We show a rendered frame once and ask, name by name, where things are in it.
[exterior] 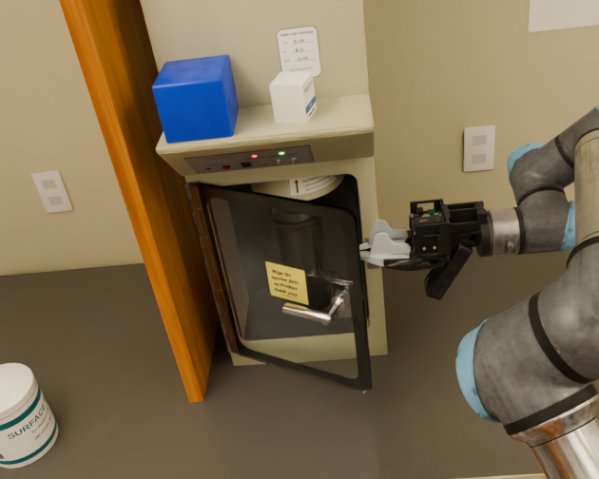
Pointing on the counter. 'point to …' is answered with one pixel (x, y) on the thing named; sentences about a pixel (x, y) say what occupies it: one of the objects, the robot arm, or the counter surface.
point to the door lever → (315, 311)
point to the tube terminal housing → (334, 39)
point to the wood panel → (147, 176)
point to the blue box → (197, 99)
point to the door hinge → (197, 223)
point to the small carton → (293, 97)
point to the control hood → (287, 134)
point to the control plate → (251, 159)
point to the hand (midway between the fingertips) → (359, 256)
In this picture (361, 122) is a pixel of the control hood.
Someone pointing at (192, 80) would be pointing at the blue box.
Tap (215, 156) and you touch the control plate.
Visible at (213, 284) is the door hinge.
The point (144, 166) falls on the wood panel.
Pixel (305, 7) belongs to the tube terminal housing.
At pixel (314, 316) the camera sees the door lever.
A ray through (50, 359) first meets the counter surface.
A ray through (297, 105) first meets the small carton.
